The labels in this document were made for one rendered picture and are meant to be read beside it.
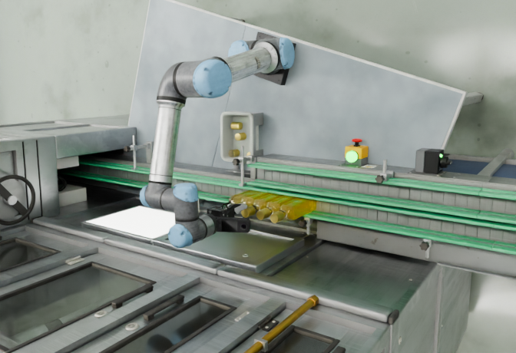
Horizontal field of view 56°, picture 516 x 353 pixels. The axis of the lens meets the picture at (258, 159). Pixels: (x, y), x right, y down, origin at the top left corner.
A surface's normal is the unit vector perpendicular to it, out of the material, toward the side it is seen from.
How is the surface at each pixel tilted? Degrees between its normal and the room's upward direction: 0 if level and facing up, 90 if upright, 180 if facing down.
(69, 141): 90
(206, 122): 0
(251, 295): 0
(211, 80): 80
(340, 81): 0
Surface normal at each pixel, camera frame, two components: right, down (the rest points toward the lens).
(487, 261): -0.54, 0.14
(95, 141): 0.84, 0.10
